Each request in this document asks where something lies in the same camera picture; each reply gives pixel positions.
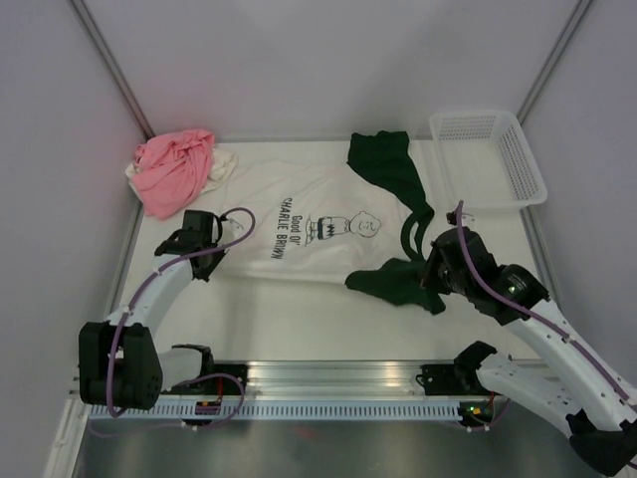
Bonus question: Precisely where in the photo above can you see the pink t-shirt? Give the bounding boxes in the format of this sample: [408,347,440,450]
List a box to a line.
[130,129,215,220]

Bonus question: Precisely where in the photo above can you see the white and green t-shirt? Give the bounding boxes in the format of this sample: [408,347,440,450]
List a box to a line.
[210,131,446,315]

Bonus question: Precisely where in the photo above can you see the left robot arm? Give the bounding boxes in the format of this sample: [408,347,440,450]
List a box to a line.
[79,210,227,417]

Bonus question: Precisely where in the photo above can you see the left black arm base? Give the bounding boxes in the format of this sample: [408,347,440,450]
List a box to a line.
[193,362,249,397]

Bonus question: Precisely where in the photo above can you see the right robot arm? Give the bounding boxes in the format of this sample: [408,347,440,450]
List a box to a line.
[422,227,636,477]

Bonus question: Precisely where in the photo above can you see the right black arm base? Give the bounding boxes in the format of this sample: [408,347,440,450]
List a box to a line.
[415,363,491,396]

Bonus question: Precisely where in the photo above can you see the cream white t-shirt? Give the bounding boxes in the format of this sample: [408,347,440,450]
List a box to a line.
[124,147,239,199]

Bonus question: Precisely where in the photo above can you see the white plastic basket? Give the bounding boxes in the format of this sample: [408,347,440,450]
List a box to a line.
[429,110,547,211]

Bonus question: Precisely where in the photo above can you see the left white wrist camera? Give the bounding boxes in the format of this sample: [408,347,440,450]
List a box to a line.
[221,217,249,243]

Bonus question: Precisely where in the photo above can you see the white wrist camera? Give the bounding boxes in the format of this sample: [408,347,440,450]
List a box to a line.
[446,210,469,229]
[221,217,249,243]

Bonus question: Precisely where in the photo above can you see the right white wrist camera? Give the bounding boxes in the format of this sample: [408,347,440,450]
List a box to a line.
[446,210,469,229]

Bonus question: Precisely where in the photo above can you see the aluminium mounting rail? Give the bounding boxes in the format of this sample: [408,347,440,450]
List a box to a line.
[69,359,611,397]

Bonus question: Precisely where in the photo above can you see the white slotted cable duct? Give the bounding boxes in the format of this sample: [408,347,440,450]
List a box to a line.
[89,401,464,420]

